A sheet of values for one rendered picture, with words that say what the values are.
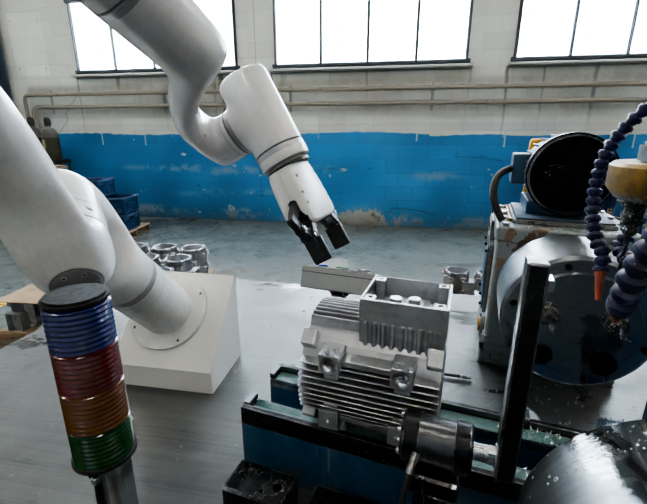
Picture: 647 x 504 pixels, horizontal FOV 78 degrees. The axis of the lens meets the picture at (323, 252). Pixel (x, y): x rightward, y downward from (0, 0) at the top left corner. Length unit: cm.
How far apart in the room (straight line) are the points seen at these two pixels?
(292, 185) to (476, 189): 560
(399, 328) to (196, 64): 43
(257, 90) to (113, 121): 688
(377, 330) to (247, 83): 42
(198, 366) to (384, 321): 52
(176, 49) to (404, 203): 565
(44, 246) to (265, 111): 37
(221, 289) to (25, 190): 52
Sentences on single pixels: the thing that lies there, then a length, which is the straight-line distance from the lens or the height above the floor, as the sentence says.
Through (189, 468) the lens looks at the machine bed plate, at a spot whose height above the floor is 80.
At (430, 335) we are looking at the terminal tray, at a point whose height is 111.
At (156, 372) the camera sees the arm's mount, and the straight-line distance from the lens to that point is 102.
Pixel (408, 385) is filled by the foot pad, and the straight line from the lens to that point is 55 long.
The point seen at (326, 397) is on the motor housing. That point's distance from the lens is 60.
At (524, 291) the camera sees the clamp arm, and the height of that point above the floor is 122.
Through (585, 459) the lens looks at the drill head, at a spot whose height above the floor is 113.
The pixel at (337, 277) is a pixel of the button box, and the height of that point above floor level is 106.
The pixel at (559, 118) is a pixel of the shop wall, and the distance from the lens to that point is 635.
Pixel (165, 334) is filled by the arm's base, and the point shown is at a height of 92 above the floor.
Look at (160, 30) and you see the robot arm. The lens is 54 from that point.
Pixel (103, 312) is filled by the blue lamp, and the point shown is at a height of 120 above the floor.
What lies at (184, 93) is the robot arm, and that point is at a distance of 59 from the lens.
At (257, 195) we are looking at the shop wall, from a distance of 644.
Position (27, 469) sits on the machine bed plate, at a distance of 95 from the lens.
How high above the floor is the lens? 137
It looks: 17 degrees down
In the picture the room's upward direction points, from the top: straight up
